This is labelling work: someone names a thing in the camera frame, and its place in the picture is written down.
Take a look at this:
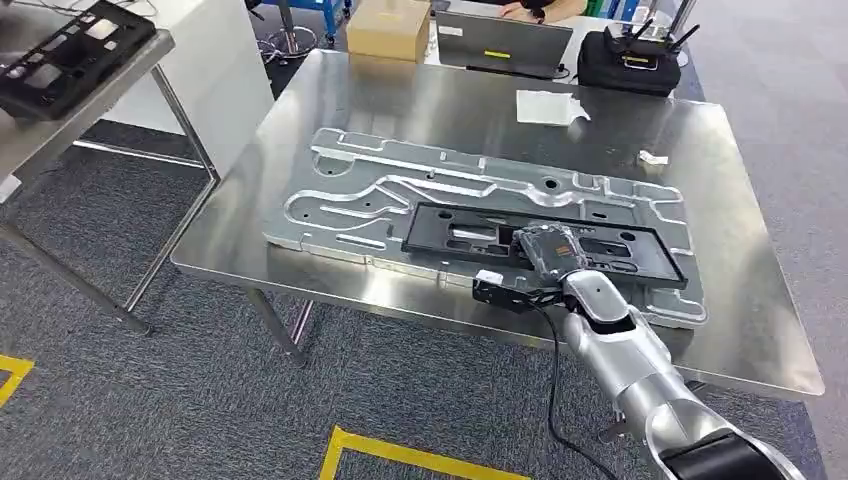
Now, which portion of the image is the yellow floor tape mark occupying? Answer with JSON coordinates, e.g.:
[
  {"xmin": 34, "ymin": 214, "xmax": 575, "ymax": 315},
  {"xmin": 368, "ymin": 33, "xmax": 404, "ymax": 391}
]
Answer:
[
  {"xmin": 317, "ymin": 425, "xmax": 531, "ymax": 480},
  {"xmin": 0, "ymin": 354, "xmax": 36, "ymax": 409}
]

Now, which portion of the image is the chrome stool base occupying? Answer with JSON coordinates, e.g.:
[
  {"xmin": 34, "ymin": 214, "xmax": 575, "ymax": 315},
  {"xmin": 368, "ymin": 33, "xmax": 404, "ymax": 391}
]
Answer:
[{"xmin": 254, "ymin": 25, "xmax": 321, "ymax": 66}]

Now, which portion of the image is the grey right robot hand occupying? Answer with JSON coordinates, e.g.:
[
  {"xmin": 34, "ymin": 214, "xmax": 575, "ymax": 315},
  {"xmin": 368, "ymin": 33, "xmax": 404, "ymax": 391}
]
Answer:
[{"xmin": 515, "ymin": 223, "xmax": 591, "ymax": 283}]

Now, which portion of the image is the white plastic sheet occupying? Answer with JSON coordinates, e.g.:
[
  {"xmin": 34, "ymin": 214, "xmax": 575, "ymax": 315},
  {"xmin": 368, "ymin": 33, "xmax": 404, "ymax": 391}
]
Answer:
[{"xmin": 515, "ymin": 89, "xmax": 592, "ymax": 127}]

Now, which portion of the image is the small steel table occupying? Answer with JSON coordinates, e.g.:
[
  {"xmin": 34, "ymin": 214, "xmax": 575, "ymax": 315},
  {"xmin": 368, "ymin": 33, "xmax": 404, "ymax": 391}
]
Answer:
[{"xmin": 0, "ymin": 6, "xmax": 221, "ymax": 337}]

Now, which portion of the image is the black bag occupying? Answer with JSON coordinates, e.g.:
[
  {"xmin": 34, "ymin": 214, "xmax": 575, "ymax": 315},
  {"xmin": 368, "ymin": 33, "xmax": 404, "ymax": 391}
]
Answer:
[{"xmin": 577, "ymin": 29, "xmax": 683, "ymax": 98}]

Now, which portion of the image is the grey laptop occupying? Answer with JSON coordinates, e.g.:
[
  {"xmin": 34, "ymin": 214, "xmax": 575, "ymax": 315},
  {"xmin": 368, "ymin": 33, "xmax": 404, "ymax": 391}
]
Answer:
[{"xmin": 435, "ymin": 9, "xmax": 575, "ymax": 81}]

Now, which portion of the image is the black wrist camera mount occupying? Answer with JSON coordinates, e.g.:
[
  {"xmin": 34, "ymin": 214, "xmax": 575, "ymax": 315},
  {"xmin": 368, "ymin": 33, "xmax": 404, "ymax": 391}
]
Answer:
[{"xmin": 472, "ymin": 269, "xmax": 564, "ymax": 315}]

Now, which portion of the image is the person's hand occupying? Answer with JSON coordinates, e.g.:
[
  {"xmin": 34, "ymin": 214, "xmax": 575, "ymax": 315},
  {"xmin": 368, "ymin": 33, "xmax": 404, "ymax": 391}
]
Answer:
[{"xmin": 500, "ymin": 0, "xmax": 588, "ymax": 25}]

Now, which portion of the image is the white cabinet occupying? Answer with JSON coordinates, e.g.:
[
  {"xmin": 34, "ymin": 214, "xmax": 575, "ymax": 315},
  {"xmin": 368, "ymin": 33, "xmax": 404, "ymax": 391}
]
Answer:
[{"xmin": 102, "ymin": 0, "xmax": 276, "ymax": 179}]

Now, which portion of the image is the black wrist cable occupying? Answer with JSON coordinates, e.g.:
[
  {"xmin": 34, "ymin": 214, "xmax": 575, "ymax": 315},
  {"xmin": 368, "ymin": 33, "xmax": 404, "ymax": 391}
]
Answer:
[{"xmin": 529, "ymin": 301, "xmax": 621, "ymax": 480}]

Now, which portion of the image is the brown cardboard box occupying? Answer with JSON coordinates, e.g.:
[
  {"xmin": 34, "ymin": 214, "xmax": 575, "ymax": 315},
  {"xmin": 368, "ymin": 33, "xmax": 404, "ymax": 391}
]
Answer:
[{"xmin": 345, "ymin": 0, "xmax": 432, "ymax": 64}]

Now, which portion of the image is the stamped silver metal panel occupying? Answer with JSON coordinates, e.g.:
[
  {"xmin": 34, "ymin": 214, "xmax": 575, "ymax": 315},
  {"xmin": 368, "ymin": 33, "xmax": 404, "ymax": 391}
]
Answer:
[{"xmin": 263, "ymin": 127, "xmax": 709, "ymax": 329}]

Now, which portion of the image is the long black plastic frame part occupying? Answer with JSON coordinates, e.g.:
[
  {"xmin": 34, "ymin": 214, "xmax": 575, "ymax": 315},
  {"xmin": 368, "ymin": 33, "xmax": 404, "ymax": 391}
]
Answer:
[{"xmin": 401, "ymin": 202, "xmax": 689, "ymax": 291}]

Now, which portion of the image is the black parts tray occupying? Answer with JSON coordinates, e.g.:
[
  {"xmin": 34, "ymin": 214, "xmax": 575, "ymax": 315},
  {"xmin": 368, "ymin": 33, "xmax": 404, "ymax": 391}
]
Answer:
[{"xmin": 0, "ymin": 0, "xmax": 158, "ymax": 122}]

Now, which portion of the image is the blue trolley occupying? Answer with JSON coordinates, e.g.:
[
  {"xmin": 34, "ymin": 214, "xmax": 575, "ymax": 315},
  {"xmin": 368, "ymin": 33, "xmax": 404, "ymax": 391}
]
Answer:
[{"xmin": 261, "ymin": 0, "xmax": 353, "ymax": 48}]

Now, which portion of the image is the large steel table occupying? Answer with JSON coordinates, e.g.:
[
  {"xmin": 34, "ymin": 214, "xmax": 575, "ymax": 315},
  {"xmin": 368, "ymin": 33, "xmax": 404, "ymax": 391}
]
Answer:
[{"xmin": 170, "ymin": 47, "xmax": 826, "ymax": 399}]

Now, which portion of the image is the black router with antennas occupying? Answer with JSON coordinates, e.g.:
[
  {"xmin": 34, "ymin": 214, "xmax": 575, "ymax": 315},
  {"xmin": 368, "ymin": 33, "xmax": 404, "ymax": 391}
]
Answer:
[{"xmin": 602, "ymin": 18, "xmax": 701, "ymax": 72}]

